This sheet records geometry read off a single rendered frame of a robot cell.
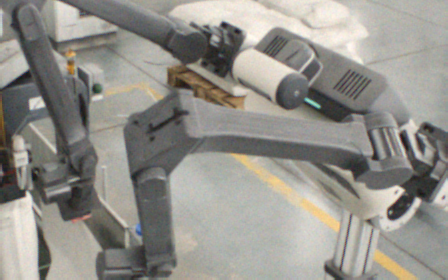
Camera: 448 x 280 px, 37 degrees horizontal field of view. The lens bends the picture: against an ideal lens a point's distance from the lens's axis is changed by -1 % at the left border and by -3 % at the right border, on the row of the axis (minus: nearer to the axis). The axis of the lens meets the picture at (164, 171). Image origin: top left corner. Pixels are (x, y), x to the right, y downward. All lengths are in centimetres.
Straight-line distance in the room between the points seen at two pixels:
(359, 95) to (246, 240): 224
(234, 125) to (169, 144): 10
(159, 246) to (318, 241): 235
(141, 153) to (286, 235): 263
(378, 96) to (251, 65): 24
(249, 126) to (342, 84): 41
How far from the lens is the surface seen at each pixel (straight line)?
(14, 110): 177
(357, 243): 170
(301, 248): 344
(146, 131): 91
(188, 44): 147
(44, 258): 270
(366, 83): 128
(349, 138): 104
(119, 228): 227
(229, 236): 346
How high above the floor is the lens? 203
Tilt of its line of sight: 31 degrees down
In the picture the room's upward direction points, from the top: 1 degrees clockwise
